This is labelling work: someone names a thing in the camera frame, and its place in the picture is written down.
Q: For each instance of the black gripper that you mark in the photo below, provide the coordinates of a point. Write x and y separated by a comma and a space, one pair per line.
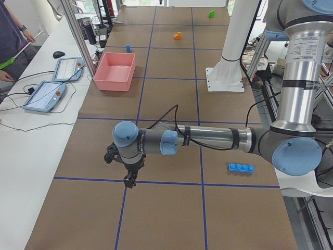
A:
133, 166

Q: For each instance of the long blue four-stud block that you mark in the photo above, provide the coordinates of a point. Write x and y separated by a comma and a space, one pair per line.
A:
241, 168

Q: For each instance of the orange sloped block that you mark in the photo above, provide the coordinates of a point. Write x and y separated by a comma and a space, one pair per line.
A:
178, 36

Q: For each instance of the green block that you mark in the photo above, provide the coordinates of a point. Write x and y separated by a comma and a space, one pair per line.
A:
211, 14

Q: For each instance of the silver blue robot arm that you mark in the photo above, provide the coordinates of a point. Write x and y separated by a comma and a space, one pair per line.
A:
289, 143

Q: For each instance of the pink plastic box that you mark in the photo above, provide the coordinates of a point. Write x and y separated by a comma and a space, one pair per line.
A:
115, 72

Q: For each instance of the near teach pendant tablet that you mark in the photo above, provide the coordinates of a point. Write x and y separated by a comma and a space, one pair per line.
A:
45, 97

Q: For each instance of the teach pendant tablet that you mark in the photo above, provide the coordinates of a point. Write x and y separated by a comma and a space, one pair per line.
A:
68, 69
45, 97

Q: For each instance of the far teach pendant tablet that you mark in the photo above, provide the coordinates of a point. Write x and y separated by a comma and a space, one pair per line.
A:
68, 69

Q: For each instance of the black computer mouse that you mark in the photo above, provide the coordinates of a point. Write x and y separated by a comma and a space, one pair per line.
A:
58, 54

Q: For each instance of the person in purple shirt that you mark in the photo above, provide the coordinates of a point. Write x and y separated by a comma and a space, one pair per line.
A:
9, 20

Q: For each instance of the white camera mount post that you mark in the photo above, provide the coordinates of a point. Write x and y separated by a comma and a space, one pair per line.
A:
226, 75

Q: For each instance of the green handled stick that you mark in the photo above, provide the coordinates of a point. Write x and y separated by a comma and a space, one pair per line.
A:
10, 61

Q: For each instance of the aluminium frame post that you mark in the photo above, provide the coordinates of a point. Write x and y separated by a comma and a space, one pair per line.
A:
77, 34

